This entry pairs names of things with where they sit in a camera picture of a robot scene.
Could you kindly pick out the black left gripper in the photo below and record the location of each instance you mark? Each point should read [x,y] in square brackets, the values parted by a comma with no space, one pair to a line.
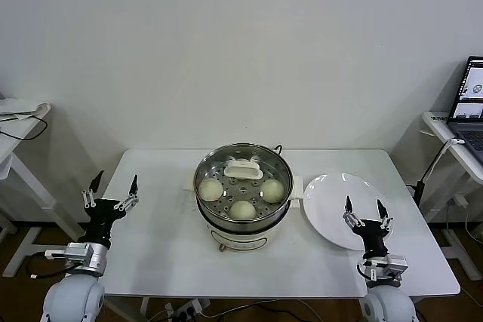
[102,220]

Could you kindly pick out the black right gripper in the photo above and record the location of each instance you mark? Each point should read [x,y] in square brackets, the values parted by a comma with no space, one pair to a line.
[371,237]

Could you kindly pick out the white steamed baozi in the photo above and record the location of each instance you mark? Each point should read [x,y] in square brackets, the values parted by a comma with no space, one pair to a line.
[271,191]
[242,212]
[210,191]

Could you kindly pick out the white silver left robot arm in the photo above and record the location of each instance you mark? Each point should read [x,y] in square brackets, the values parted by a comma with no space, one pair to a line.
[75,295]

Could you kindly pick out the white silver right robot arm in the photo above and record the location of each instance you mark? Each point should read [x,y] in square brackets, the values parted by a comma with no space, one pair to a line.
[388,303]

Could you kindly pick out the stainless steel steamer basket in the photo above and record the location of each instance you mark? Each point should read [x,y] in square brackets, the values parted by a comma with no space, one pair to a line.
[282,214]

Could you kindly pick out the steel steamer pot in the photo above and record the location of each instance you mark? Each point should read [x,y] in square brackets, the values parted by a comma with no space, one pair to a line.
[241,239]

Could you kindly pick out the white round plate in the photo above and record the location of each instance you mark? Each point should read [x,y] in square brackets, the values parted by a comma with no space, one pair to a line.
[324,209]

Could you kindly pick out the white side table with cloth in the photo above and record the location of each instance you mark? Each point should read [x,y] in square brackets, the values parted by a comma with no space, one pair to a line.
[37,250]

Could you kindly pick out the white side table with laptop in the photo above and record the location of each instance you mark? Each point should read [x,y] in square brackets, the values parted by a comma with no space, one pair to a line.
[437,129]

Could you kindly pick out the white power strip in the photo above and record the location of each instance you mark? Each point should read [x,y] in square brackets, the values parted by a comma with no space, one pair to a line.
[188,307]

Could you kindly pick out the open grey laptop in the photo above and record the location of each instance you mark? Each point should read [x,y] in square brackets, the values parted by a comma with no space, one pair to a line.
[471,84]

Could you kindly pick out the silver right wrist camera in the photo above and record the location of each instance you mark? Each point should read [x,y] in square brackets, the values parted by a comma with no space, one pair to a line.
[398,263]

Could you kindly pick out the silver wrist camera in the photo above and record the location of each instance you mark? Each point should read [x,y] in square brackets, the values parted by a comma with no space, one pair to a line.
[398,263]
[77,252]

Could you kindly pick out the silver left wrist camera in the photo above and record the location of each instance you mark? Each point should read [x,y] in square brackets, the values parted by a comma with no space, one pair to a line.
[77,252]

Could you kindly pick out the white wall plug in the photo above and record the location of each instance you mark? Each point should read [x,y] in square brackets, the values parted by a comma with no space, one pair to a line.
[461,200]

